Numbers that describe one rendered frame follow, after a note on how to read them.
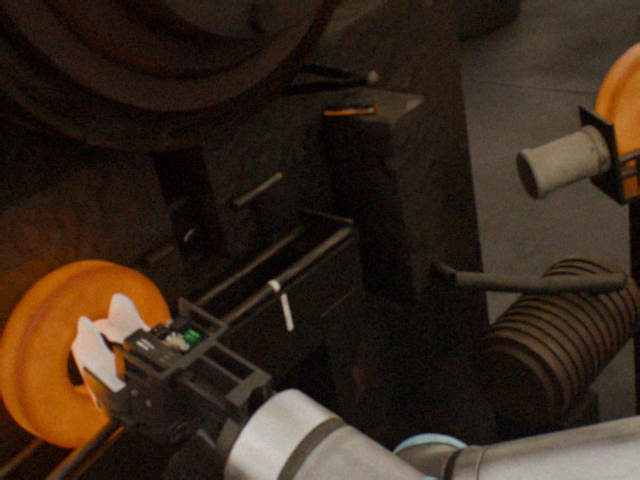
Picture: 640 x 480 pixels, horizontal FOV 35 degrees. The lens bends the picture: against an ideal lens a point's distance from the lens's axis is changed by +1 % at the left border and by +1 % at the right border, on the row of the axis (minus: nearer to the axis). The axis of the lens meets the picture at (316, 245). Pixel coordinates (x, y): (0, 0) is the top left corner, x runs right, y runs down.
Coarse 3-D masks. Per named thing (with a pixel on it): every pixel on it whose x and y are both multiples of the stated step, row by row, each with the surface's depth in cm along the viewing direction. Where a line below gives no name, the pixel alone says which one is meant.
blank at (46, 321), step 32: (32, 288) 82; (64, 288) 81; (96, 288) 83; (128, 288) 86; (32, 320) 80; (64, 320) 82; (96, 320) 84; (160, 320) 89; (0, 352) 81; (32, 352) 80; (64, 352) 82; (0, 384) 81; (32, 384) 80; (64, 384) 83; (32, 416) 81; (64, 416) 83; (96, 416) 86
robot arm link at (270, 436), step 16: (272, 400) 71; (288, 400) 72; (304, 400) 72; (256, 416) 70; (272, 416) 70; (288, 416) 70; (304, 416) 70; (320, 416) 71; (336, 416) 72; (240, 432) 70; (256, 432) 70; (272, 432) 69; (288, 432) 69; (304, 432) 69; (240, 448) 70; (256, 448) 69; (272, 448) 69; (288, 448) 69; (240, 464) 70; (256, 464) 69; (272, 464) 69
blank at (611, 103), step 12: (636, 48) 114; (624, 60) 113; (636, 60) 112; (612, 72) 114; (624, 72) 112; (636, 72) 112; (612, 84) 113; (624, 84) 112; (636, 84) 113; (600, 96) 115; (612, 96) 113; (624, 96) 113; (636, 96) 114; (600, 108) 115; (612, 108) 113; (624, 108) 114; (636, 108) 114; (612, 120) 114; (624, 120) 114; (636, 120) 115; (624, 132) 115; (636, 132) 116; (624, 144) 116; (636, 144) 116
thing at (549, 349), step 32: (576, 256) 125; (512, 320) 116; (544, 320) 115; (576, 320) 116; (608, 320) 118; (480, 352) 117; (512, 352) 112; (544, 352) 111; (576, 352) 114; (608, 352) 118; (480, 384) 118; (512, 384) 114; (544, 384) 111; (576, 384) 113; (512, 416) 117; (544, 416) 114; (576, 416) 118
